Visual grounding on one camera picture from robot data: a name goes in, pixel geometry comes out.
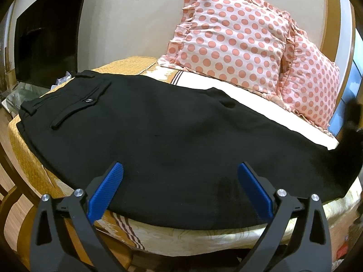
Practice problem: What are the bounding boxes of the black pants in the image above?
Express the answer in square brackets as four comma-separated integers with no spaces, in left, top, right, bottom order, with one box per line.
[16,70,363,229]

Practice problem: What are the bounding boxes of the black television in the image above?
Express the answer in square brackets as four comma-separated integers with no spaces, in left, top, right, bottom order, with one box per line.
[14,0,83,86]

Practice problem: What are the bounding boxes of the large polka dot pillow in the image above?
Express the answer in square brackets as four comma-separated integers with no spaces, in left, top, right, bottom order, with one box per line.
[157,0,297,97]

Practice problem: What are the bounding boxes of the small polka dot pillow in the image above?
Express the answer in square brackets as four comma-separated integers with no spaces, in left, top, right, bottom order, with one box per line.
[276,11,341,134]

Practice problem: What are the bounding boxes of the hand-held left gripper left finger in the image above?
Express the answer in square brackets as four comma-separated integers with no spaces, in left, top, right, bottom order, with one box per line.
[29,161,135,272]

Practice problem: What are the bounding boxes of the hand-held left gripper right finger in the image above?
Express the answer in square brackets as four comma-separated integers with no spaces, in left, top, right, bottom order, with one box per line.
[237,162,333,272]

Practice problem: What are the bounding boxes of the glass tv stand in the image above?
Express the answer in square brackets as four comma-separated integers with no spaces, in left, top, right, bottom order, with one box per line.
[1,81,49,114]

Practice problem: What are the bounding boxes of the wooden headboard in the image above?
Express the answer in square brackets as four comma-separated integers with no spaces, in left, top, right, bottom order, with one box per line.
[320,0,356,66]

